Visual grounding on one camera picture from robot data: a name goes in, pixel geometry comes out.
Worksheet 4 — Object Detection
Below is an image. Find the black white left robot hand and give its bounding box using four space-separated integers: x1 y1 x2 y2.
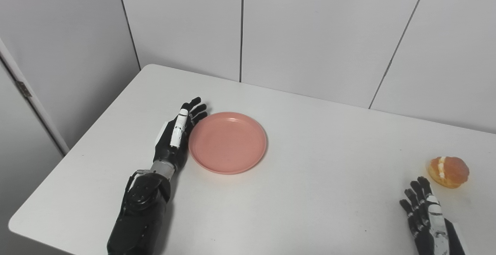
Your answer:
153 97 208 172

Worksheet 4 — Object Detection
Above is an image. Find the metal door hinge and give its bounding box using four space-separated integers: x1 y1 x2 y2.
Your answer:
15 81 33 98

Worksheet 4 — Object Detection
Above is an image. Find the cream puff pastry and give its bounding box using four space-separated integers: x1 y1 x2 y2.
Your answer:
427 156 470 189

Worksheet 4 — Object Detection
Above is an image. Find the white door frame strip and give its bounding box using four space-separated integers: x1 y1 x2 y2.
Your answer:
0 38 71 156

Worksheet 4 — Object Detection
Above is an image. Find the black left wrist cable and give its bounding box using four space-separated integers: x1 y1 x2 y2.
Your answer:
123 169 150 206

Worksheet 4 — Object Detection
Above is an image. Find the pink round plate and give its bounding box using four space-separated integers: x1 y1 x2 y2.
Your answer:
189 112 268 175

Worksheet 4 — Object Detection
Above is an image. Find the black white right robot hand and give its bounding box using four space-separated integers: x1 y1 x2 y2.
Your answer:
400 176 467 255

